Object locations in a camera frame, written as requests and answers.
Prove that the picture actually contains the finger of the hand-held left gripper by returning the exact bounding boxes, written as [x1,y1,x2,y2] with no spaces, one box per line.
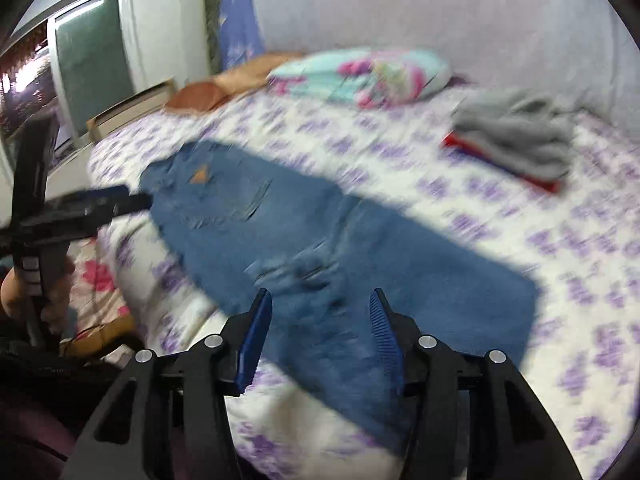
[44,185,152,224]

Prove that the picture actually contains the person's left hand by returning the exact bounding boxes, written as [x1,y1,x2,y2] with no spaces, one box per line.
[0,259,77,333]

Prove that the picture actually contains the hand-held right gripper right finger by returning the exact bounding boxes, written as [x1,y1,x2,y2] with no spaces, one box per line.
[369,288,584,480]

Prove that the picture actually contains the colourful printed pillow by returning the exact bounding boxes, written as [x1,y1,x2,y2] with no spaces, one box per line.
[266,48,453,110]

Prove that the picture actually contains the blue denim pants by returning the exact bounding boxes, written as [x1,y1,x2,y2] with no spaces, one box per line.
[137,140,543,458]

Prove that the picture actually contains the red folded cloth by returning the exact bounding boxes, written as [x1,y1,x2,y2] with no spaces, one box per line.
[440,131,563,194]

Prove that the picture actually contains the blue printed hanging cloth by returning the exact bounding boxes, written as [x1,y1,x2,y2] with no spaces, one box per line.
[215,0,266,72]

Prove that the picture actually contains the grey folded cloth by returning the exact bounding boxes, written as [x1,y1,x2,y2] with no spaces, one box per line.
[451,87,581,183]

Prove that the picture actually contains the purple floral bed sheet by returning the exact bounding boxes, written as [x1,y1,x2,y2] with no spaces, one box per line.
[87,82,640,480]

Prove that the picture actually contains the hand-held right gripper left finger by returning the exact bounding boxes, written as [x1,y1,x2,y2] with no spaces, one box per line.
[59,288,274,480]

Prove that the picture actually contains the window with white frame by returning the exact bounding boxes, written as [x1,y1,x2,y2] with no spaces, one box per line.
[0,0,138,158]

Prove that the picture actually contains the wooden bed frame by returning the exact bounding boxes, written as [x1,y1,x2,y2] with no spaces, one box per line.
[86,77,176,143]

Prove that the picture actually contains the pink floral blanket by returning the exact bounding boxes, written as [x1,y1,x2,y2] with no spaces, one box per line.
[59,240,137,356]

